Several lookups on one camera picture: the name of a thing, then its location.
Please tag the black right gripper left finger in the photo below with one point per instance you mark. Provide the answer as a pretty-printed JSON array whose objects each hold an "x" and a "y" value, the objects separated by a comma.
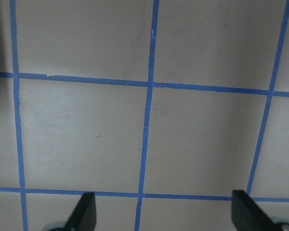
[{"x": 83, "y": 217}]

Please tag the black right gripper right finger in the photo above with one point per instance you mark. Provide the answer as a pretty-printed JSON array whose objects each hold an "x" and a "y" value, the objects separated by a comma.
[{"x": 248, "y": 216}]

